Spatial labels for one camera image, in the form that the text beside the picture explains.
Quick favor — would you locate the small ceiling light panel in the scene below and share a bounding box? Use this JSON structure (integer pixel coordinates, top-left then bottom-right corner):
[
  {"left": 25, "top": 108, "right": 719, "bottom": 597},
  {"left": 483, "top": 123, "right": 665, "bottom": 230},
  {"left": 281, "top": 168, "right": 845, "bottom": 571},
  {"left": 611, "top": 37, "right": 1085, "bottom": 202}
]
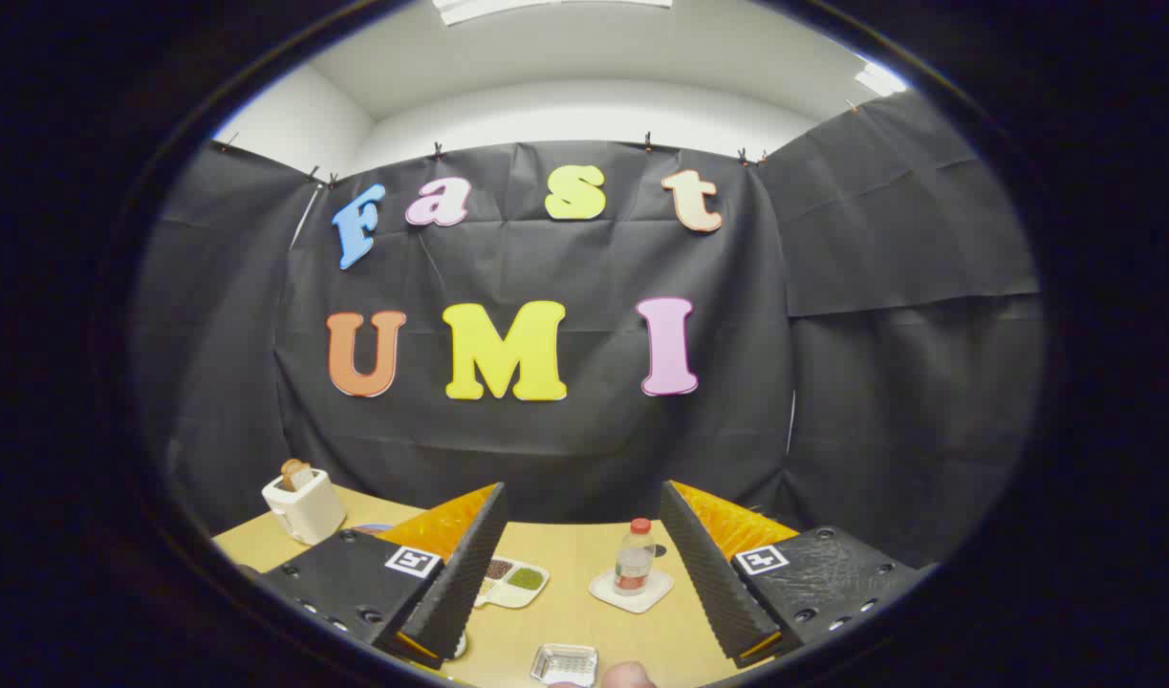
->
[{"left": 854, "top": 59, "right": 908, "bottom": 97}]

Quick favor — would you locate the white divided dish with beans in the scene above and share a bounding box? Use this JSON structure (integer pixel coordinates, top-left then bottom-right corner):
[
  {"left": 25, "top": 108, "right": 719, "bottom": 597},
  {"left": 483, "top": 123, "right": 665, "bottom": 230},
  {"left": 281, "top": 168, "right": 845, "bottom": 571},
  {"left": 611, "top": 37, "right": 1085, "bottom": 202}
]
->
[{"left": 474, "top": 557, "right": 551, "bottom": 610}]

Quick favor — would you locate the white square coaster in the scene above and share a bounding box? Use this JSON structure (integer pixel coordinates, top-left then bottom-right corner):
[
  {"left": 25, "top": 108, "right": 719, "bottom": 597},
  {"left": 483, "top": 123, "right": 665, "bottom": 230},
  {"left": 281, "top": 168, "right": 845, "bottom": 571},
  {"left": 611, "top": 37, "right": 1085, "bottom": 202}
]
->
[{"left": 589, "top": 568, "right": 675, "bottom": 614}]

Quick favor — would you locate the long ceiling light panel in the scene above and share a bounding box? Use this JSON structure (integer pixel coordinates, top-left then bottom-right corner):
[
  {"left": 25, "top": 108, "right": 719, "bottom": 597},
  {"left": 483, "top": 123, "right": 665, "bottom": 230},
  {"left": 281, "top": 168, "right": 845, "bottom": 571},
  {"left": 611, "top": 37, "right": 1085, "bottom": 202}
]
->
[{"left": 431, "top": 0, "right": 673, "bottom": 27}]

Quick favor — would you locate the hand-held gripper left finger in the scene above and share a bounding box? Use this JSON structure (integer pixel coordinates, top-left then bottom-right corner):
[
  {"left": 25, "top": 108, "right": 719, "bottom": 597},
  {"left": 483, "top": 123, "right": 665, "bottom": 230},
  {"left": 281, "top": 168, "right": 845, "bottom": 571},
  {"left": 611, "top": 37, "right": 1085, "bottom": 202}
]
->
[{"left": 256, "top": 482, "right": 509, "bottom": 670}]

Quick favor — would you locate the white toaster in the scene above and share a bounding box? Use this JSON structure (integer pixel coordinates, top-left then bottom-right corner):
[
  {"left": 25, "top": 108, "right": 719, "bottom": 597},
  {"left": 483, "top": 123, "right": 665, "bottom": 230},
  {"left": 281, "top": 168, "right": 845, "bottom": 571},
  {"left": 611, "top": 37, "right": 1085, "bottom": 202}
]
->
[{"left": 262, "top": 468, "right": 347, "bottom": 546}]

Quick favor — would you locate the metal drain basket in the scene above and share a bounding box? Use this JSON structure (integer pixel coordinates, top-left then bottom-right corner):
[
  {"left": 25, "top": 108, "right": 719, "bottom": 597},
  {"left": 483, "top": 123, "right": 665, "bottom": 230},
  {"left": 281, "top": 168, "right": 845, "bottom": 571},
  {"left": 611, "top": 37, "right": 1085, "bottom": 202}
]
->
[{"left": 530, "top": 643, "right": 599, "bottom": 687}]

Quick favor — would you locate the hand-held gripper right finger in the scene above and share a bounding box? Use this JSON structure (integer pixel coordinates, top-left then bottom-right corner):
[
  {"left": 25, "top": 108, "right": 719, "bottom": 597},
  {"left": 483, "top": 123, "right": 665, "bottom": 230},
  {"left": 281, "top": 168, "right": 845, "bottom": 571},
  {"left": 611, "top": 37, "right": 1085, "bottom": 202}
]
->
[{"left": 660, "top": 480, "right": 929, "bottom": 670}]

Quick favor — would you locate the clear plastic bottle red cap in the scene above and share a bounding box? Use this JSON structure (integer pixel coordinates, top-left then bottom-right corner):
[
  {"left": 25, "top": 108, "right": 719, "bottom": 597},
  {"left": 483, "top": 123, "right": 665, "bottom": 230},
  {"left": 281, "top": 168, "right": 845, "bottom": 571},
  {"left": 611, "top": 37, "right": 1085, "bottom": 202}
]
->
[{"left": 614, "top": 518, "right": 657, "bottom": 596}]

